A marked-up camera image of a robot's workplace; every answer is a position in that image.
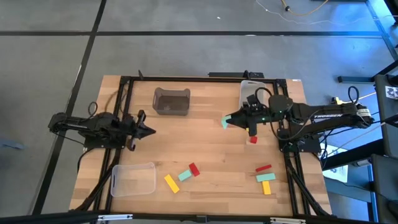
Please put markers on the red triangular foam block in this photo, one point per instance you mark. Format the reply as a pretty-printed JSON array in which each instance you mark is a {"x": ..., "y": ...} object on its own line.
[{"x": 194, "y": 169}]

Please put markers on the grey translucent plastic bin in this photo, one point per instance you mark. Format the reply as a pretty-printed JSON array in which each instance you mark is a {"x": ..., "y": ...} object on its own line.
[{"x": 171, "y": 101}]

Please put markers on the long teal foam block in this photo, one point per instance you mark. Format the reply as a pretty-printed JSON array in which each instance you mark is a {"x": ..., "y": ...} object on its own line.
[{"x": 265, "y": 177}]

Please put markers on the black stand foot bar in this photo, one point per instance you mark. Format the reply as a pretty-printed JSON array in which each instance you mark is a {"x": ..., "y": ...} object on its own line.
[{"x": 354, "y": 79}]

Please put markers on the long yellow foam block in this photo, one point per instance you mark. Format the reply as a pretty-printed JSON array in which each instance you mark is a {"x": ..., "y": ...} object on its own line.
[{"x": 171, "y": 183}]

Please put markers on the silver metal bracket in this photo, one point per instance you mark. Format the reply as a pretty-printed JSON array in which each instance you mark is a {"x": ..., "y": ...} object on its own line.
[
  {"x": 287, "y": 221},
  {"x": 115, "y": 217}
]

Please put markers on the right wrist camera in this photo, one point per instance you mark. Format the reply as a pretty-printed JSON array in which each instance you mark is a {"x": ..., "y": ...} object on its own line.
[{"x": 254, "y": 105}]

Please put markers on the small red foam block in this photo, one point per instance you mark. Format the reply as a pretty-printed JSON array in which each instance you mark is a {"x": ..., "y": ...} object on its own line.
[{"x": 253, "y": 139}]

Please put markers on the clear plastic bin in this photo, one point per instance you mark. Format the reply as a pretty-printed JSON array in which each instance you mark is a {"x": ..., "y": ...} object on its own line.
[{"x": 133, "y": 180}]

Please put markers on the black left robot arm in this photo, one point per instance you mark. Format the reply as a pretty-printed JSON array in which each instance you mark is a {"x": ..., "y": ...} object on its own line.
[{"x": 93, "y": 124}]

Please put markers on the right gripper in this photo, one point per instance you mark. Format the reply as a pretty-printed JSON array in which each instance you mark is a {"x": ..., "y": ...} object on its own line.
[{"x": 259, "y": 119}]

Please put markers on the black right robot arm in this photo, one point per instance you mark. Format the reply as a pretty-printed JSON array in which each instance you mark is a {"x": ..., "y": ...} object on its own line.
[{"x": 326, "y": 116}]

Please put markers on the black rectangular bar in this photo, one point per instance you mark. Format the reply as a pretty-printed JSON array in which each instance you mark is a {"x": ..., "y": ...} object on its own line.
[{"x": 233, "y": 75}]

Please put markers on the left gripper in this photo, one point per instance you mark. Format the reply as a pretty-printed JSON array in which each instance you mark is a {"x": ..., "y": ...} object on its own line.
[{"x": 136, "y": 137}]

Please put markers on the white plastic bin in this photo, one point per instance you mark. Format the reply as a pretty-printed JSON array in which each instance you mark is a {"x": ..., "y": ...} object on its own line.
[{"x": 245, "y": 90}]

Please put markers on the thin red foam block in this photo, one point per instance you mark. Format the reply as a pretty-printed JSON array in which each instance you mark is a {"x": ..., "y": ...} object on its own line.
[{"x": 263, "y": 168}]

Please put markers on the black aluminium rig frame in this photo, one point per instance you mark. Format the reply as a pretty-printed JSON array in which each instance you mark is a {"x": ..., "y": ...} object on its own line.
[{"x": 186, "y": 79}]

